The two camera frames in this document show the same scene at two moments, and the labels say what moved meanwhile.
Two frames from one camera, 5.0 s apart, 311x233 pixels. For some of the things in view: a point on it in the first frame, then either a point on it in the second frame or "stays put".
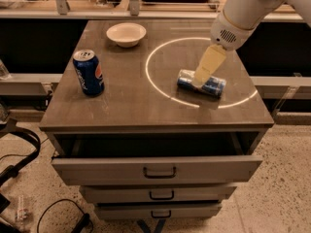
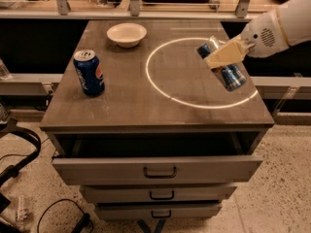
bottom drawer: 157,211 stays put
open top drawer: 101,160 stays put
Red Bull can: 216,85 → 233,75
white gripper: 225,35 → 260,36
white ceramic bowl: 126,34 stays put
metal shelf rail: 62,11 stays put
